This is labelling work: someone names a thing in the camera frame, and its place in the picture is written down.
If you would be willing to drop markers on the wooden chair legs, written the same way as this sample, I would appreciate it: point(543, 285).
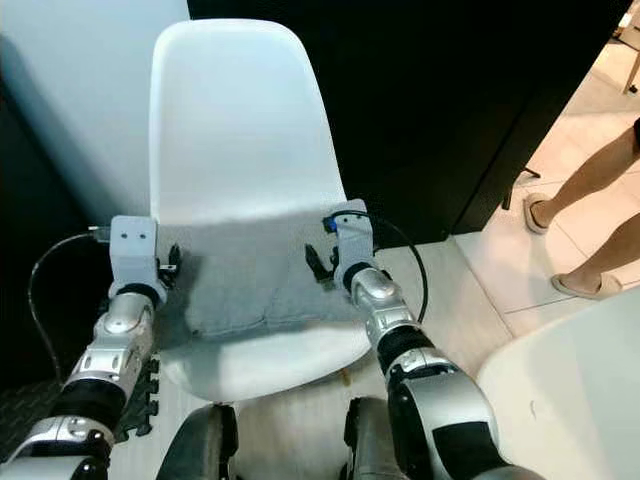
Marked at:
point(630, 55)

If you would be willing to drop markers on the right robot leg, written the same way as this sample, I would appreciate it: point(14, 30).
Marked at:
point(370, 440)

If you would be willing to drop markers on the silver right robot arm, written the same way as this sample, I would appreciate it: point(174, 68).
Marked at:
point(430, 380)

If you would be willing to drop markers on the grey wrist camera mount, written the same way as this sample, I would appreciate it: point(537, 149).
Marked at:
point(132, 250)
point(354, 240)

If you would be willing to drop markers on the bare person leg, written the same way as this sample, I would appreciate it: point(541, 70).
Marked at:
point(615, 262)
point(595, 180)

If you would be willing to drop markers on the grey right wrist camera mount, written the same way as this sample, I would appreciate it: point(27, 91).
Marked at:
point(354, 240)

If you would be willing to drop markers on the black metal stand foot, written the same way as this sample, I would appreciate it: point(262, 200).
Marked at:
point(518, 182)

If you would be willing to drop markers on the black foam floor mat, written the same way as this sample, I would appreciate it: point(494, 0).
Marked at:
point(140, 410)

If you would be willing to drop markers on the beige slipper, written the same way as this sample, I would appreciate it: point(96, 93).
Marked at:
point(585, 287)
point(536, 215)

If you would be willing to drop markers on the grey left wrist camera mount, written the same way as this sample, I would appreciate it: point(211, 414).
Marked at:
point(132, 250)

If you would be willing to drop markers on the dark low furniture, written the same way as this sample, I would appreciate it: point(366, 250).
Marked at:
point(40, 240)

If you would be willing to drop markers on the white plastic chair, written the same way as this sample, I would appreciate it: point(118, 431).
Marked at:
point(240, 120)

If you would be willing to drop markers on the left robot leg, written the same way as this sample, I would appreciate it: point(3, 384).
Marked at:
point(200, 445)

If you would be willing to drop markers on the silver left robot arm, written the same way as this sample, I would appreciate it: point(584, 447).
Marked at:
point(110, 340)

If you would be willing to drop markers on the robot leg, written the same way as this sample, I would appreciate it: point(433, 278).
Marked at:
point(200, 445)
point(370, 440)

